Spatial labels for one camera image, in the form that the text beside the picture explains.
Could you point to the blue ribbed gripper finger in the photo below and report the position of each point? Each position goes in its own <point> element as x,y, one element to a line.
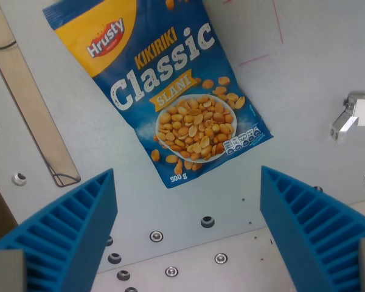
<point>304,231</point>
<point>79,231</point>

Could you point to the silver socket screw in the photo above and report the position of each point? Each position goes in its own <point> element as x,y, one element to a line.
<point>156,235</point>
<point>221,258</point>
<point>171,271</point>

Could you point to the blue Hrusty Classic peanut bag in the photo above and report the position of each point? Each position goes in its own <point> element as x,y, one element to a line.
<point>170,91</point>

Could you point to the aluminium angle bracket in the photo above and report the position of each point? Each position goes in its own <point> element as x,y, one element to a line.
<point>342,126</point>

